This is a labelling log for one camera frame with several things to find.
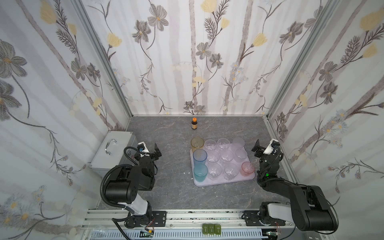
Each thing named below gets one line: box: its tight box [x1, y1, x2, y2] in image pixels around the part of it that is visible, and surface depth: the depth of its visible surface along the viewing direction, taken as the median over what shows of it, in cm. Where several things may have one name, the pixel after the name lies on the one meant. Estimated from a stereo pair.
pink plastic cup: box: [240, 161, 255, 177], surface depth 88 cm
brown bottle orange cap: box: [191, 117, 198, 130], surface depth 110 cm
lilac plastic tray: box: [189, 143, 255, 187], surface depth 90 cm
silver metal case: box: [89, 130, 137, 178], surface depth 84 cm
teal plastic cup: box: [193, 163, 209, 183], surface depth 88 cm
